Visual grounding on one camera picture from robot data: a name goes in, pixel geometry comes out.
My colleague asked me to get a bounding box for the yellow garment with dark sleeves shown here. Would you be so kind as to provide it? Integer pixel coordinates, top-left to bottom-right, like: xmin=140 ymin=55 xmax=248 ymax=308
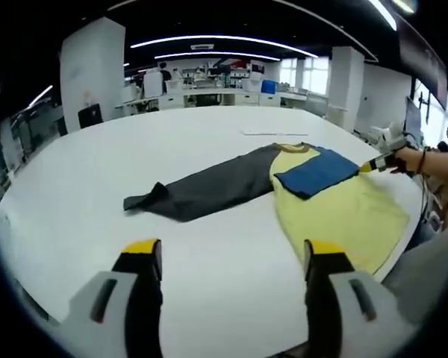
xmin=122 ymin=141 xmax=411 ymax=277

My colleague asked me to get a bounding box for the white flat table strip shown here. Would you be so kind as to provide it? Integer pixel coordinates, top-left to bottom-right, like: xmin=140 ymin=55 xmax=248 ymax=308
xmin=240 ymin=128 xmax=308 ymax=136

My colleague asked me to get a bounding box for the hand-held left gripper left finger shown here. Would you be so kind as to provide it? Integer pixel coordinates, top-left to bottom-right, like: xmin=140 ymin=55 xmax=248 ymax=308
xmin=61 ymin=238 xmax=164 ymax=358

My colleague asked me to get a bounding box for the white square pillar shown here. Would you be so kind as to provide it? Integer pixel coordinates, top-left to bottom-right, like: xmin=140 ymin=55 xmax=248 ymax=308
xmin=59 ymin=16 xmax=126 ymax=134
xmin=327 ymin=46 xmax=365 ymax=130

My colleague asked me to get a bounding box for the white cabinet counter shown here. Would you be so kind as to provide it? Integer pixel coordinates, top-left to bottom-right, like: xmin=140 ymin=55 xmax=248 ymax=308
xmin=115 ymin=87 xmax=281 ymax=113

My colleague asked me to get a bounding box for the computer monitor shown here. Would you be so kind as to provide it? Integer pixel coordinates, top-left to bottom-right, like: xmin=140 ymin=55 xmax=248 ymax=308
xmin=405 ymin=95 xmax=423 ymax=137

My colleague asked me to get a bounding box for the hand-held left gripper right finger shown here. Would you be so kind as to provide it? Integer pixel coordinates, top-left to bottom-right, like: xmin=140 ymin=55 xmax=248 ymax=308
xmin=303 ymin=239 xmax=415 ymax=358

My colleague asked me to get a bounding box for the person's right hand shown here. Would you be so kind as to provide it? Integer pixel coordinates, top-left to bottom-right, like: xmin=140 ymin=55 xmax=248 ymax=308
xmin=390 ymin=146 xmax=421 ymax=176

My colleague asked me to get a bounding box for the black monitor stand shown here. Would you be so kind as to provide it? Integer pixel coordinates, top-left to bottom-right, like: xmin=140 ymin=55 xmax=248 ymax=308
xmin=414 ymin=80 xmax=432 ymax=124

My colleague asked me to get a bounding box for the ceiling light strip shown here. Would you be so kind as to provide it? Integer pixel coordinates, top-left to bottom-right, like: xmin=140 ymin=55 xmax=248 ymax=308
xmin=28 ymin=84 xmax=54 ymax=109
xmin=369 ymin=0 xmax=399 ymax=31
xmin=129 ymin=35 xmax=320 ymax=59
xmin=153 ymin=51 xmax=284 ymax=61

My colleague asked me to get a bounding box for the white board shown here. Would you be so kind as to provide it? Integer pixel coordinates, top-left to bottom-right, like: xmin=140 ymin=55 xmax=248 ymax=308
xmin=141 ymin=71 xmax=164 ymax=98

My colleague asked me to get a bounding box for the bright window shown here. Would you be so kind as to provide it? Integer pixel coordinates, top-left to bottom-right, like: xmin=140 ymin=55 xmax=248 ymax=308
xmin=279 ymin=57 xmax=333 ymax=94

